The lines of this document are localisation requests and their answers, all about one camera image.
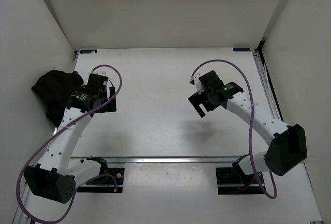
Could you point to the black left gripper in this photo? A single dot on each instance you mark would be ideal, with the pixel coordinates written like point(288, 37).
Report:
point(110, 106)

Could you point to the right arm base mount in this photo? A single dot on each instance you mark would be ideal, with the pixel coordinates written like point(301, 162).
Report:
point(231, 182)

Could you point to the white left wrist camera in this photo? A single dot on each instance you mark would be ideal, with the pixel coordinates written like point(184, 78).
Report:
point(100, 73)

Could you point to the aluminium right side rail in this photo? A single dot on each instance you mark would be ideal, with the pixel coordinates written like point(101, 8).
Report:
point(266, 84)

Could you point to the blue label right corner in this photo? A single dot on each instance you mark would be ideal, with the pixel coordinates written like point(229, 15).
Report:
point(241, 49)

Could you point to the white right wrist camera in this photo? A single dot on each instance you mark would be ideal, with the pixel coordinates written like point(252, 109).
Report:
point(195, 80)

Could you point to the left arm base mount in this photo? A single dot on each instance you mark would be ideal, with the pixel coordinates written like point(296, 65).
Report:
point(113, 182)

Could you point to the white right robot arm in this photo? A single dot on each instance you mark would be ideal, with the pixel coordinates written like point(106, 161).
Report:
point(286, 144)

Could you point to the aluminium front rail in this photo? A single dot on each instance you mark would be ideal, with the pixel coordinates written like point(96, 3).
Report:
point(172, 159)

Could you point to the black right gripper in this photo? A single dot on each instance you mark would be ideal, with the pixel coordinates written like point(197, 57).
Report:
point(196, 99)

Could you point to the black pleated skirt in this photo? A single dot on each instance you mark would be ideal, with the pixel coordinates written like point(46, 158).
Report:
point(54, 89)

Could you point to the blue label left corner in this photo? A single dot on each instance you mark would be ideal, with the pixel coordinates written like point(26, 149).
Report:
point(88, 51)

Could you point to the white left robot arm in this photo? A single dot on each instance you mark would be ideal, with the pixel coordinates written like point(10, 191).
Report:
point(52, 177)

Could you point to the blue label corner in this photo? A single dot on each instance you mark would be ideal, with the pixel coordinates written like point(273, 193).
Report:
point(241, 49)
point(88, 51)

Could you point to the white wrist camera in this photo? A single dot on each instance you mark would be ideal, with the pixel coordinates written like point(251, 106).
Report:
point(100, 73)
point(195, 80)

